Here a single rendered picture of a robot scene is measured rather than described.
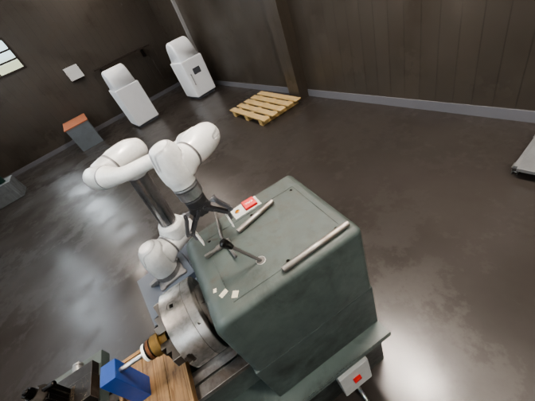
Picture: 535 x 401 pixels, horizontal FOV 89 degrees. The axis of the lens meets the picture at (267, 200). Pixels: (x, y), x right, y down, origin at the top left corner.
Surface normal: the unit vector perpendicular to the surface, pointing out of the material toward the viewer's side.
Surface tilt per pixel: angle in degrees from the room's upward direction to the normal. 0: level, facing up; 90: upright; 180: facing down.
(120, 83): 79
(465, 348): 0
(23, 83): 90
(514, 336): 0
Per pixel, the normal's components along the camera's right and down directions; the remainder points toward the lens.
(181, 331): 0.07, -0.22
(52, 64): 0.58, 0.37
